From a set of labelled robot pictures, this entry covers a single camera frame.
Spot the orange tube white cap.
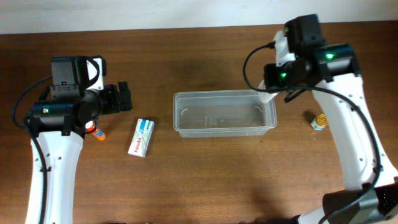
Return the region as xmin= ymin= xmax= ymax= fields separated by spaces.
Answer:
xmin=85 ymin=121 xmax=106 ymax=141

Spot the white spray bottle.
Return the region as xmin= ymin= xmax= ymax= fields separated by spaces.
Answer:
xmin=258 ymin=80 xmax=278 ymax=104

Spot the white Panadol box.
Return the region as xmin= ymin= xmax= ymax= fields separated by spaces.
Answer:
xmin=127 ymin=119 xmax=155 ymax=157

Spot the small jar gold lid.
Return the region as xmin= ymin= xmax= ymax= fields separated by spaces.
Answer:
xmin=311 ymin=114 xmax=328 ymax=131

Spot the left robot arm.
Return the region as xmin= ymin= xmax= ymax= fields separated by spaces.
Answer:
xmin=24 ymin=55 xmax=132 ymax=223

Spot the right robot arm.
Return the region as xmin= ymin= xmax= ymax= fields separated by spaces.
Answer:
xmin=259 ymin=14 xmax=397 ymax=223

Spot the clear plastic container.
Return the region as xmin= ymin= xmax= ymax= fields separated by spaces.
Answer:
xmin=173 ymin=90 xmax=277 ymax=138

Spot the right black cable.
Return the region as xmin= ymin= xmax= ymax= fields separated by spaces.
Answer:
xmin=243 ymin=42 xmax=383 ymax=224

